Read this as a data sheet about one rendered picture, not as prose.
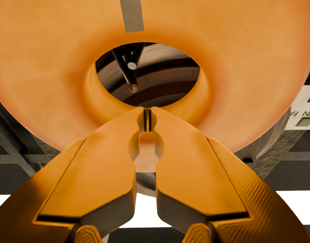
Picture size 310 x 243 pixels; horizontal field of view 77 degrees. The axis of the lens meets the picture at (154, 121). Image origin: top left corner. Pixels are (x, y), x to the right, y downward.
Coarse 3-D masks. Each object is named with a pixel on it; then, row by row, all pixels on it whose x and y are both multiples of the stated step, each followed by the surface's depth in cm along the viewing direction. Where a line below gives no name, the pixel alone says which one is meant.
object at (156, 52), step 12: (120, 48) 36; (132, 48) 33; (144, 48) 29; (156, 48) 29; (168, 48) 29; (108, 60) 35; (144, 60) 31; (156, 60) 31; (168, 60) 31; (180, 60) 31; (192, 60) 31; (96, 72) 32; (108, 72) 32; (120, 72) 32; (108, 84) 34; (288, 108) 39; (276, 132) 44
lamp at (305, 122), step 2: (304, 118) 60; (306, 118) 60; (308, 118) 60; (302, 120) 60; (304, 120) 60; (306, 120) 60; (308, 120) 60; (300, 122) 61; (302, 122) 61; (304, 122) 61; (306, 122) 61; (308, 122) 61; (298, 124) 62; (300, 124) 62; (302, 124) 62; (304, 124) 62; (306, 124) 62; (308, 124) 62; (298, 126) 62
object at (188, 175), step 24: (168, 120) 10; (168, 144) 9; (192, 144) 9; (168, 168) 7; (192, 168) 7; (216, 168) 7; (168, 192) 6; (192, 192) 6; (216, 192) 6; (168, 216) 7; (192, 216) 6; (216, 216) 6; (240, 216) 6
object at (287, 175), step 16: (16, 128) 904; (32, 144) 842; (304, 144) 854; (0, 176) 738; (16, 176) 738; (272, 176) 747; (288, 176) 747; (304, 176) 748; (0, 192) 696; (112, 240) 596; (128, 240) 597; (144, 240) 597; (160, 240) 597; (176, 240) 598
